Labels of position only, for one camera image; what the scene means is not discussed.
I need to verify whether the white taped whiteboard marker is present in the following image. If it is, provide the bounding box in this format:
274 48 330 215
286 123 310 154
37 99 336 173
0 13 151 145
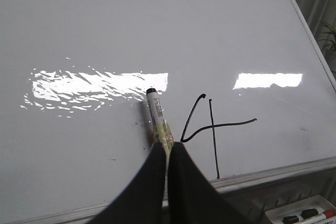
146 88 174 158

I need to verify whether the white perforated stand panel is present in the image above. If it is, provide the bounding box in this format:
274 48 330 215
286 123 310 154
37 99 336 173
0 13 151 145
222 169 335 223

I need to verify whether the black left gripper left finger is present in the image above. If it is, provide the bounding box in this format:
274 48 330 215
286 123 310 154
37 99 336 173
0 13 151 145
89 143 166 223

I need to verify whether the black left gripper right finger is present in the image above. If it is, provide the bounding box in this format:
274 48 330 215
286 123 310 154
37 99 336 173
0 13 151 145
167 142 251 223

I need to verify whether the white plastic marker tray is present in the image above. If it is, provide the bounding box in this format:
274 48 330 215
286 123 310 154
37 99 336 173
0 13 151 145
261 195 335 223

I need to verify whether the white whiteboard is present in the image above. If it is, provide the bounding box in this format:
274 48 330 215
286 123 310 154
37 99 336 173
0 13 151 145
1 0 335 223

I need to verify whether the black capped marker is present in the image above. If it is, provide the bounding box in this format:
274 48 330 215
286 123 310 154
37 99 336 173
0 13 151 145
282 215 299 224
301 208 319 219

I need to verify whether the red capped marker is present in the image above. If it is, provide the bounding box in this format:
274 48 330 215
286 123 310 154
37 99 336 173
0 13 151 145
301 210 334 223

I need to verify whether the green plant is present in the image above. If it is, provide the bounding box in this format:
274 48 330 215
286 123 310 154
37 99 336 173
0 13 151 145
318 20 335 51

